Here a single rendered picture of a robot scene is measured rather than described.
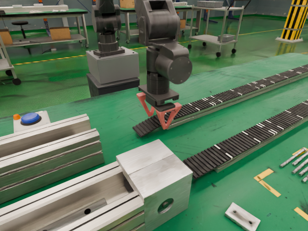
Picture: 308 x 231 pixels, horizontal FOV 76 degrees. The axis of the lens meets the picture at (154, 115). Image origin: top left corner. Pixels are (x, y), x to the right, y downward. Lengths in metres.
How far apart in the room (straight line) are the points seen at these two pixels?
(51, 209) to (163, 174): 0.17
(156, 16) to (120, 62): 0.48
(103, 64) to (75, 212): 0.64
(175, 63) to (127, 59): 0.53
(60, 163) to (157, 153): 0.20
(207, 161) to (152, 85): 0.21
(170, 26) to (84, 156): 0.34
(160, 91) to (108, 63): 0.43
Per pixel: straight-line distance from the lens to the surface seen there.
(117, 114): 0.66
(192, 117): 0.62
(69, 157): 0.45
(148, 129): 0.54
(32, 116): 0.58
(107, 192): 0.37
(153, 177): 0.32
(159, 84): 0.48
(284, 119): 0.67
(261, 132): 0.58
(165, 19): 0.45
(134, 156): 0.35
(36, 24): 7.94
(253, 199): 0.45
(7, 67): 3.36
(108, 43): 0.91
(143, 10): 0.46
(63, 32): 5.21
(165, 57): 0.42
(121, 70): 0.91
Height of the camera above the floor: 1.12
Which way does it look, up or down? 32 degrees down
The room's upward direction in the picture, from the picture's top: straight up
